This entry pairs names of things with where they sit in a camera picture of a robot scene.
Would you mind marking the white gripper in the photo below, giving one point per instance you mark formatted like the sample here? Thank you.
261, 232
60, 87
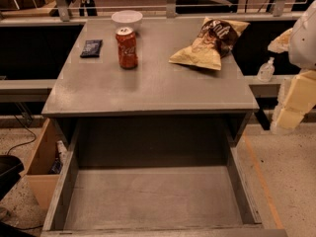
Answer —
304, 40

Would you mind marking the red coke can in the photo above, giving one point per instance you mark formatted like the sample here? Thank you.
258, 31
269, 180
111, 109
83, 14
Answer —
126, 38

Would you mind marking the open grey top drawer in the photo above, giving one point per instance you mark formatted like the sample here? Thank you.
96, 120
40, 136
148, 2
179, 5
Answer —
154, 177

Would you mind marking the clear sanitizer pump bottle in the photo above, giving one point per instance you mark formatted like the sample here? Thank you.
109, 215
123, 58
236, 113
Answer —
266, 71

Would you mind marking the yellow brown chip bag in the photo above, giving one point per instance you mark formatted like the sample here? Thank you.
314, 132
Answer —
215, 40

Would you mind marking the white bowl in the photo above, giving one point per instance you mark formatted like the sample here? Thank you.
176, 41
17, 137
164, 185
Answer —
127, 18

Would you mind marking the dark blue snack packet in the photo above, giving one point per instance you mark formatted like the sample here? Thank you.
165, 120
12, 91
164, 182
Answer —
91, 48

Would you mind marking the grey cabinet with drawers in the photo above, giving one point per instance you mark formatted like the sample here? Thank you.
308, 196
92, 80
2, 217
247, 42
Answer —
98, 86

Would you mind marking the metal railing with posts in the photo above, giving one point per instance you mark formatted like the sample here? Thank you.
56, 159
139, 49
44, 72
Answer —
69, 10

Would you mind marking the bottle in cardboard box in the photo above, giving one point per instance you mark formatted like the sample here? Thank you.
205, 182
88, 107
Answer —
60, 157

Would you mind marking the cardboard box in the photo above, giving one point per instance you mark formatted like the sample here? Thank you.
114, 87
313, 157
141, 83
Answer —
43, 183

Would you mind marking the black object at left edge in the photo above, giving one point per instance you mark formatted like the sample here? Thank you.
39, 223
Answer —
10, 169

